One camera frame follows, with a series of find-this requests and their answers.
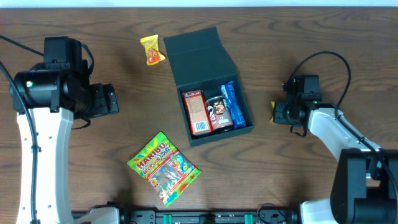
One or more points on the yellow orange snack packet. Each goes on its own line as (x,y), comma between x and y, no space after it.
(272,112)

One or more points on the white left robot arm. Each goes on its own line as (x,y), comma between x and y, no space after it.
(47,103)

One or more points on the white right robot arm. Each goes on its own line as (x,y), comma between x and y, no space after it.
(365,185)

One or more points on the dark snack can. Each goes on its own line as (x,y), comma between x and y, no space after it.
(218,112)

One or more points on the blue cookie pack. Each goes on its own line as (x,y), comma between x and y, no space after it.
(229,95)

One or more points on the red cardboard carton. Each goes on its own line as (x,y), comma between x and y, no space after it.
(197,113)

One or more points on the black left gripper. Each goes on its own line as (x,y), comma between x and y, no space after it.
(106,99)

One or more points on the green Haribo candy bag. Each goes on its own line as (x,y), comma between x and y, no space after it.
(162,165)

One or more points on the yellow red snack packet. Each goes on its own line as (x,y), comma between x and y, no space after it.
(151,46)

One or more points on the black open gift box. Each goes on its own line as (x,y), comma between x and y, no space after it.
(200,62)

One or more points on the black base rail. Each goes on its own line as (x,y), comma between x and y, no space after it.
(202,216)

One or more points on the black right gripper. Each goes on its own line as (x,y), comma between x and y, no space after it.
(280,116)

